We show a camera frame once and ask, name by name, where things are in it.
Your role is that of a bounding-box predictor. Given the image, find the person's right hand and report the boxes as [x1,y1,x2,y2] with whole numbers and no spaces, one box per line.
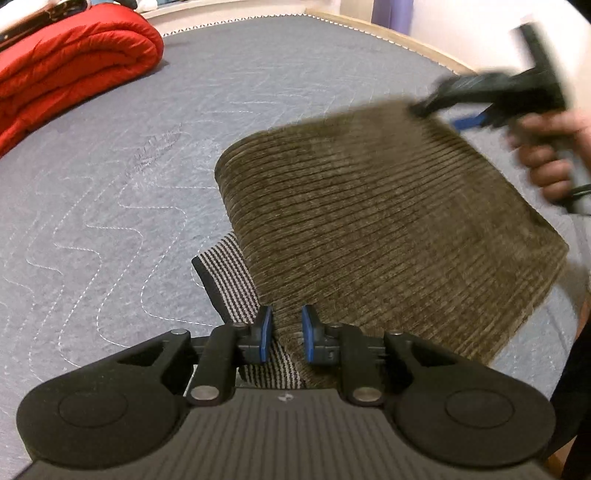
[507,108,591,202]

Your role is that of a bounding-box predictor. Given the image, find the olive corduroy pants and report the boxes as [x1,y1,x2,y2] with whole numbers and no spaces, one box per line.
[191,96,571,389]

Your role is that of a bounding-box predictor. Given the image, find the person's dark clothing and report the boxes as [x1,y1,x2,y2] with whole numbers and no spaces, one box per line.
[549,258,591,480]

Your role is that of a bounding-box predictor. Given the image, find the wooden bed frame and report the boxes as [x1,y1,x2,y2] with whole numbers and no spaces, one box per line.
[308,8,474,75]

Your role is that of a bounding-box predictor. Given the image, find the white bedside ledge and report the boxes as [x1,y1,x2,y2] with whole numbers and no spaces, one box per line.
[143,0,308,20]

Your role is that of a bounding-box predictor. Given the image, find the purple object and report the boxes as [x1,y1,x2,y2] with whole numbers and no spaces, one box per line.
[372,0,413,34]

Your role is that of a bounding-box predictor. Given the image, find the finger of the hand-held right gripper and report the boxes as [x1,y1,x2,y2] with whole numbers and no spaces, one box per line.
[451,113,491,134]
[409,75,463,117]

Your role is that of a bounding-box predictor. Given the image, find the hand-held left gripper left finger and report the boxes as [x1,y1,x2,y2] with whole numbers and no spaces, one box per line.
[116,305,274,408]

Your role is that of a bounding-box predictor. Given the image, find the grey quilted mattress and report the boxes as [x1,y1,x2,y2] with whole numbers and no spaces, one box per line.
[0,13,583,467]

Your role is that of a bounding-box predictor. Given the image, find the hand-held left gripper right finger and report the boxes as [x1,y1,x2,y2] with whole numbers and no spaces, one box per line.
[301,305,445,408]

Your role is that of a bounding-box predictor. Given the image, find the red folded blanket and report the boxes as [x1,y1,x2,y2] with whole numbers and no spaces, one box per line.
[0,7,166,158]

